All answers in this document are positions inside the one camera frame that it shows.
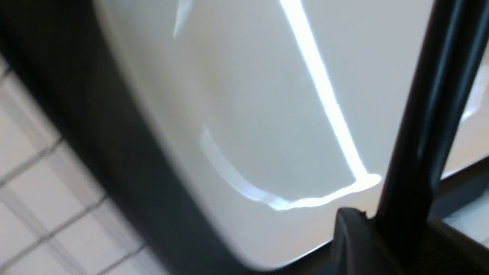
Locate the large white rice plate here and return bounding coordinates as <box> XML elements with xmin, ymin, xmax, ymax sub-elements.
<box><xmin>92</xmin><ymin>0</ymin><xmax>489</xmax><ymax>272</ymax></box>

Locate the black serving tray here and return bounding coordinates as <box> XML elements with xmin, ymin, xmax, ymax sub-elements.
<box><xmin>1</xmin><ymin>0</ymin><xmax>488</xmax><ymax>275</ymax></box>

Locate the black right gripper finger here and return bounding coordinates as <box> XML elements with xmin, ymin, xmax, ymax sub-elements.
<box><xmin>331</xmin><ymin>207</ymin><xmax>489</xmax><ymax>275</ymax></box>

